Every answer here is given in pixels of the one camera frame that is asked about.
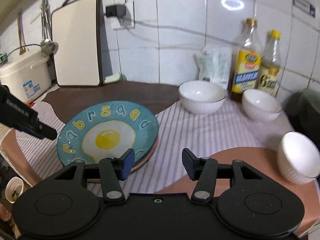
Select pink bunny carrot plate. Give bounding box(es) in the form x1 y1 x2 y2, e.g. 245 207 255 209
131 137 159 174

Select blue fried egg plate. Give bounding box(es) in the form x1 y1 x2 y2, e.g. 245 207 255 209
57 101 159 166

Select large white ribbed bowl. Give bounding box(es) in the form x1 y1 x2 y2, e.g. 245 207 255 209
178 80 227 115

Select small white ribbed bowl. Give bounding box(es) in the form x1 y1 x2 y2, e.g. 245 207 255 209
277 132 319 184

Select white rice cooker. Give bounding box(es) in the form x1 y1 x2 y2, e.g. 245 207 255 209
1 49 52 104

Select striped brown tablecloth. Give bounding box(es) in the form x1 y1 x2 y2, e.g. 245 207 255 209
0 80 320 238

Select white paper cup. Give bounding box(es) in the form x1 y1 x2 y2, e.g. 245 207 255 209
5 177 24 204

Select wooden spatula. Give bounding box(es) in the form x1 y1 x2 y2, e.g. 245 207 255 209
17 12 26 55

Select steel ladle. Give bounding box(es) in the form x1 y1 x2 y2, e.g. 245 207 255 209
40 0 59 56

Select white plastic seasoning bag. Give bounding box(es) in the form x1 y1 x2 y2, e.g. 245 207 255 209
194 46 233 89

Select white cutting board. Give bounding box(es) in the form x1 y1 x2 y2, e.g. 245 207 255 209
52 0 104 87

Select yellow label cooking wine bottle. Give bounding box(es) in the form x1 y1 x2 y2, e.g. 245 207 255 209
229 18 262 102

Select clear white vinegar bottle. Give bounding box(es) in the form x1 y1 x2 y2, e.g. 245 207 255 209
258 30 281 95

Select black wok with lid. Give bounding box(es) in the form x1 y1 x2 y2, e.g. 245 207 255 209
284 88 320 138

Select black power adapter plug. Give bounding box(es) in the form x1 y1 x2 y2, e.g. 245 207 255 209
105 4 126 18

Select rice cooker black cord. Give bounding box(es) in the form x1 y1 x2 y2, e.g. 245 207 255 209
4 43 42 58

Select pale green knife handle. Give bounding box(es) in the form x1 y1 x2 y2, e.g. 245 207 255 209
104 73 121 84

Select white wall socket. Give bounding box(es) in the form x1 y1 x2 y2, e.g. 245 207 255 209
110 2 135 30

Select black power cable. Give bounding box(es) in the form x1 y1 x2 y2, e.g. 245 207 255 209
85 0 320 81

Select blue wall sticker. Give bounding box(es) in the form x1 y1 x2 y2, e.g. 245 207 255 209
293 0 316 18

